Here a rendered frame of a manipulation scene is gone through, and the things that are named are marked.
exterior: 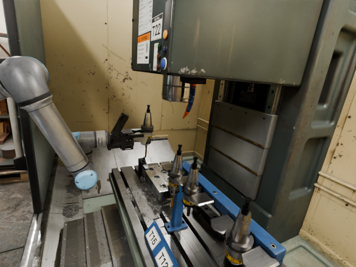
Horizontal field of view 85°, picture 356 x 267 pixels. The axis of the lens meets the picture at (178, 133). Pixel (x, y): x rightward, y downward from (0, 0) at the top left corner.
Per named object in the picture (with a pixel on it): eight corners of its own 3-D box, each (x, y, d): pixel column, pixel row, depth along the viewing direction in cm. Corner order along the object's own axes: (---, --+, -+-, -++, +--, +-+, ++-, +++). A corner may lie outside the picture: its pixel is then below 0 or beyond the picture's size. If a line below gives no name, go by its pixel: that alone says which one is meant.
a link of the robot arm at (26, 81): (25, 49, 52) (106, 181, 75) (32, 51, 61) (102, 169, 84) (-25, 63, 49) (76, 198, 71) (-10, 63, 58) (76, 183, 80)
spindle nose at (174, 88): (197, 103, 93) (201, 77, 89) (165, 101, 88) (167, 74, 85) (187, 98, 107) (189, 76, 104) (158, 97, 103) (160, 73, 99)
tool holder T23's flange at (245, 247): (257, 251, 45) (259, 242, 44) (237, 260, 42) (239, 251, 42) (238, 231, 50) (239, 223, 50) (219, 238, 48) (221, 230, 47)
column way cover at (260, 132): (251, 202, 113) (272, 115, 98) (204, 166, 153) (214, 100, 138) (257, 200, 115) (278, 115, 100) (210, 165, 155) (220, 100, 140)
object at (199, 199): (195, 208, 56) (195, 206, 56) (186, 197, 61) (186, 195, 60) (214, 203, 59) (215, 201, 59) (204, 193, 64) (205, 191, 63)
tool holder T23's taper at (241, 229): (254, 240, 45) (260, 216, 43) (239, 246, 43) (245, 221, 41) (240, 227, 48) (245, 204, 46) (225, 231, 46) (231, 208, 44)
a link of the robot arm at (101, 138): (95, 128, 88) (96, 134, 81) (105, 128, 90) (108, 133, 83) (95, 144, 90) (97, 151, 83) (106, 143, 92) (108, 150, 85)
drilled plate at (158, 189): (158, 200, 100) (159, 192, 99) (141, 173, 125) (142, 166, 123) (196, 192, 111) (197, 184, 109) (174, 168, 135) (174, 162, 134)
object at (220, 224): (219, 237, 47) (219, 234, 47) (206, 222, 51) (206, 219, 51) (240, 229, 50) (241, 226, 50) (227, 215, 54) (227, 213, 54)
